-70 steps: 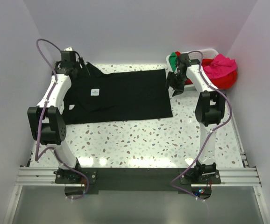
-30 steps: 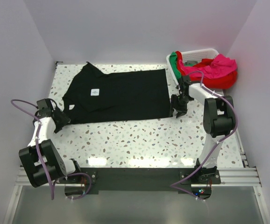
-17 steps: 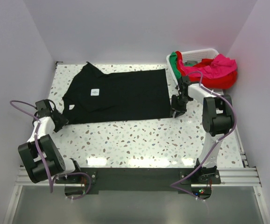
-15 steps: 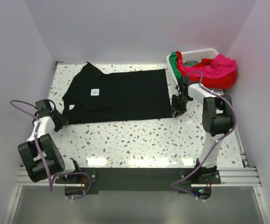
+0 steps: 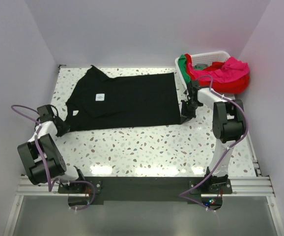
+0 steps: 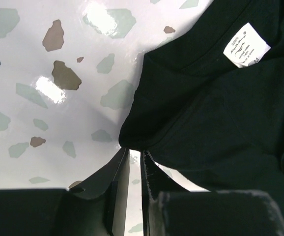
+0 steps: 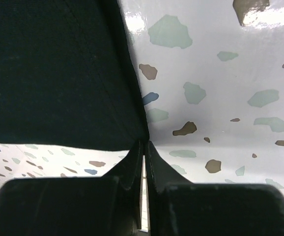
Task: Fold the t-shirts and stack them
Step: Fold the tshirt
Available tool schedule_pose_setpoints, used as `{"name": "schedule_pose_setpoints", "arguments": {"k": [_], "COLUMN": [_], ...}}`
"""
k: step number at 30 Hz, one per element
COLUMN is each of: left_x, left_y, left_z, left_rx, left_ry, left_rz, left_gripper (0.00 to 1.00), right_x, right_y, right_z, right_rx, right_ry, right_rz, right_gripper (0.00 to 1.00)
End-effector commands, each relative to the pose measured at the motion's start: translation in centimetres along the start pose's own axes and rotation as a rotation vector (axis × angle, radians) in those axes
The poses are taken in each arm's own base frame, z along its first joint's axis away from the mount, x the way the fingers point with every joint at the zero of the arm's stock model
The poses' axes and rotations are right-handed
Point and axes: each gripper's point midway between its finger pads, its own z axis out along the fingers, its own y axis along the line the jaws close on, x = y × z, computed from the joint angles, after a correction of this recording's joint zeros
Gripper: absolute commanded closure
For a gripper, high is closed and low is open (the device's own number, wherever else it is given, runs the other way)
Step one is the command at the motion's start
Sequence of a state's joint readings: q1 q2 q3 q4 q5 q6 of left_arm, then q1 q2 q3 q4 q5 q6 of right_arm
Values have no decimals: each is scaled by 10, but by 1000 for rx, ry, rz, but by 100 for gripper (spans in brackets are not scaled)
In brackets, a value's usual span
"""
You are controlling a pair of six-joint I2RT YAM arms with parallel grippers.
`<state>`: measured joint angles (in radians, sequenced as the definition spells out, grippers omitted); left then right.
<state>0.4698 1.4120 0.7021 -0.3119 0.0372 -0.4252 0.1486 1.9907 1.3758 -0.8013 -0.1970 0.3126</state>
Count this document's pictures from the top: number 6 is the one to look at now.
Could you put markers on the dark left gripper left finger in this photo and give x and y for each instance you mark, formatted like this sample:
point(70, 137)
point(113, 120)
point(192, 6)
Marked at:
point(94, 207)

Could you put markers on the white shirt neck label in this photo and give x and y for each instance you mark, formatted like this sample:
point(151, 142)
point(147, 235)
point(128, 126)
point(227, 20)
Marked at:
point(246, 47)

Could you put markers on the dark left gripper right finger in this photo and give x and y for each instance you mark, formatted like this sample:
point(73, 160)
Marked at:
point(168, 209)

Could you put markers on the black t shirt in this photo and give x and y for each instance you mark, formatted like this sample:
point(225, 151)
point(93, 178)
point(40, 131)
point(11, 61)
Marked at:
point(195, 111)

